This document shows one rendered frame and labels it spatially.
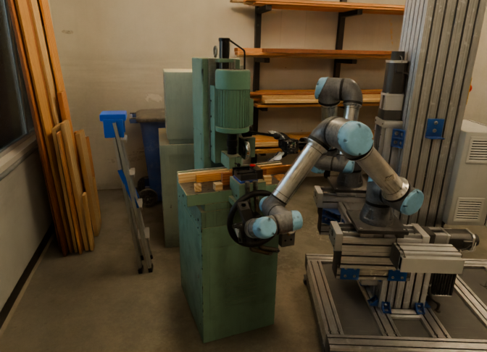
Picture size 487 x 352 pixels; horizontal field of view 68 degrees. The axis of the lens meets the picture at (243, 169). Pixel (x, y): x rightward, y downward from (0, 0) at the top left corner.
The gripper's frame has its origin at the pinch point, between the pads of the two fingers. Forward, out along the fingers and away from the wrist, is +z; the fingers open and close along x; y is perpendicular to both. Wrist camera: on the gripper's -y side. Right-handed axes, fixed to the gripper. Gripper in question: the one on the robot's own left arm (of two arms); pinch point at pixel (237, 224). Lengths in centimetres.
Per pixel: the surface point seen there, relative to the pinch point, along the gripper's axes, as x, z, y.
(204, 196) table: -8.1, 18.1, -15.8
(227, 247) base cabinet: 1.9, 32.1, 11.6
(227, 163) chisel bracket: 8.9, 25.2, -31.2
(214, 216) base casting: -3.8, 23.6, -5.2
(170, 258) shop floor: -18, 141, 20
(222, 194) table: 1.1, 18.5, -15.2
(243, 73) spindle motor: 18, 0, -69
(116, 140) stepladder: -43, 88, -67
